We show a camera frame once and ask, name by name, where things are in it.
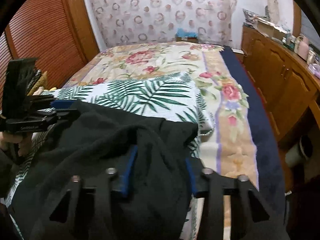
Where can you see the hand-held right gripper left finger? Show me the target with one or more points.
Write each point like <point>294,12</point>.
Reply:
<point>128,172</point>

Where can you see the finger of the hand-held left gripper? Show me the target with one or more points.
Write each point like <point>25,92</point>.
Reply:
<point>62,103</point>

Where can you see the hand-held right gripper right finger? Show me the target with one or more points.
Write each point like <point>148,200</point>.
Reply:
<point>191,177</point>

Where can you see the black printed t-shirt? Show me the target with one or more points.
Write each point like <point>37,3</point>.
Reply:
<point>112,135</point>

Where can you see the person's left hand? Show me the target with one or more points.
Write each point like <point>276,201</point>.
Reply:
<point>25,145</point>

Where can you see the yellow plush toy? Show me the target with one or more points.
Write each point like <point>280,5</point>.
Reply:
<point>42,90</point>

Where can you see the wooden slatted wardrobe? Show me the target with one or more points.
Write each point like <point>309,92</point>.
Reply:
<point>45,30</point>

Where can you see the leaf print sheet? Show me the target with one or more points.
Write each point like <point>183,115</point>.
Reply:
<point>150,97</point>

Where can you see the navy bed sheet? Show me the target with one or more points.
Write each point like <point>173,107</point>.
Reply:
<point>265,142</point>

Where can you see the white round object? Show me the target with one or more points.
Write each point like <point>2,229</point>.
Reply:
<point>297,152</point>

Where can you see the floral blanket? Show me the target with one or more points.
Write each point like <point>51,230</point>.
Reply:
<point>175,62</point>

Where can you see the wooden cabinet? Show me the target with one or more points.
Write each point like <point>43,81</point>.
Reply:
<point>275,75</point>

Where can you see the white power socket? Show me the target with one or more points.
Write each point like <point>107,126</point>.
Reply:
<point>237,51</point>

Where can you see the circle patterned curtain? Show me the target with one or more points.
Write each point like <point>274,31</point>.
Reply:
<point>162,10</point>

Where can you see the cardboard box with blue filling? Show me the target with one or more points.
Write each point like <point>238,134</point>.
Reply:
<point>186,35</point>

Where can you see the pink tissue pack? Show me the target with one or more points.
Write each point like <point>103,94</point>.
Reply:
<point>314,68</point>

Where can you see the open cardboard box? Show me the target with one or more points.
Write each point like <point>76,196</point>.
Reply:
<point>271,30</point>

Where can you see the floral fabric bag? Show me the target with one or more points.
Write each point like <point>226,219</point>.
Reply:
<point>252,17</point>

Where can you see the pink thermos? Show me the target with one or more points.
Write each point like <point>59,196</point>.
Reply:
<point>302,46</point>

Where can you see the grey window blind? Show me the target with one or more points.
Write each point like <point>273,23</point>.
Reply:
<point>308,27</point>

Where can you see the beige window curtain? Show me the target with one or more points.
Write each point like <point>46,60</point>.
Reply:
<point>271,0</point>

